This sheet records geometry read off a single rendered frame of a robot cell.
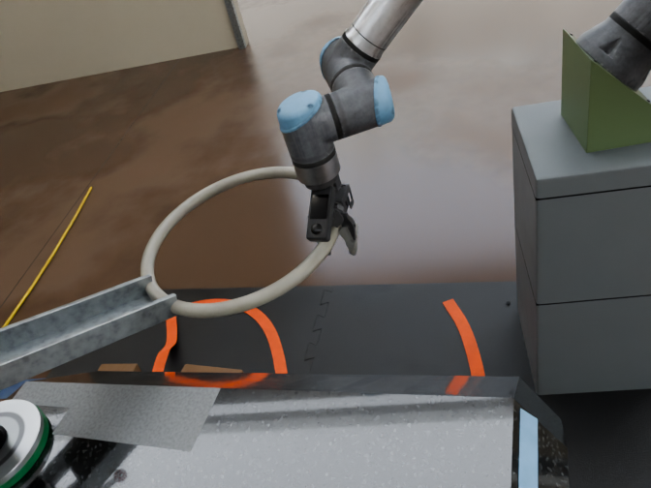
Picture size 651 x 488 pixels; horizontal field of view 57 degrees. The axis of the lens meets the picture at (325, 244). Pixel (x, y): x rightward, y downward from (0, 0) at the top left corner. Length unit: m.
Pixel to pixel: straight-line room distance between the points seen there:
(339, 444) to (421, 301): 1.44
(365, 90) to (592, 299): 0.98
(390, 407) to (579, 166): 0.80
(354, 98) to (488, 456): 0.66
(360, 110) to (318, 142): 0.10
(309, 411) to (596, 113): 0.97
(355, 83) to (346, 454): 0.67
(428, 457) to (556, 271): 0.85
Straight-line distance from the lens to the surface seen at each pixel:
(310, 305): 2.54
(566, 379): 2.08
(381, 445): 1.05
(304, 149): 1.15
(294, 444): 1.09
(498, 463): 1.02
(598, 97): 1.58
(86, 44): 6.25
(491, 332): 2.30
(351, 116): 1.14
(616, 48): 1.59
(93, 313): 1.36
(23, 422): 1.36
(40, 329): 1.33
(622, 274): 1.80
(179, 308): 1.28
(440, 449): 1.04
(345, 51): 1.25
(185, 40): 5.89
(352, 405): 1.11
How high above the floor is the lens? 1.70
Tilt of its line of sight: 37 degrees down
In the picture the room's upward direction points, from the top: 15 degrees counter-clockwise
